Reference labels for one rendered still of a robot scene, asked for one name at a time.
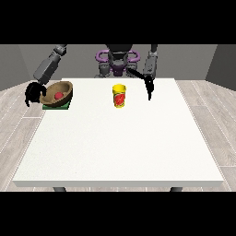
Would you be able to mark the small red ball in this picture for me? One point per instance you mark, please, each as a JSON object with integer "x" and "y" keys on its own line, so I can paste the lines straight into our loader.
{"x": 59, "y": 95}

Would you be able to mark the brown wooden bowl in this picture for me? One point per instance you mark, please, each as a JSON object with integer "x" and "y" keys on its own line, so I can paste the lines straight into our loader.
{"x": 57, "y": 94}

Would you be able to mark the yellow cup with melon print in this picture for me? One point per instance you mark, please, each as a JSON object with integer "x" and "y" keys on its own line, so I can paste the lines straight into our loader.
{"x": 119, "y": 96}

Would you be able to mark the green square pad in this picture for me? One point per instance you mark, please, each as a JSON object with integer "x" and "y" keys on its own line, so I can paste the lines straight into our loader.
{"x": 57, "y": 107}

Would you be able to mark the grey robot trunk purple rings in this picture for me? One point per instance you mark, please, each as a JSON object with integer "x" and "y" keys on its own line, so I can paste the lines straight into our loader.
{"x": 117, "y": 65}

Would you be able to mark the dark table leg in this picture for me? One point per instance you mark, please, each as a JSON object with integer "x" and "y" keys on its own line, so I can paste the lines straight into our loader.
{"x": 176, "y": 189}
{"x": 59, "y": 189}

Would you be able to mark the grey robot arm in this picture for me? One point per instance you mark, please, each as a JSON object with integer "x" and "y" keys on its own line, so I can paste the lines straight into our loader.
{"x": 150, "y": 66}
{"x": 49, "y": 67}

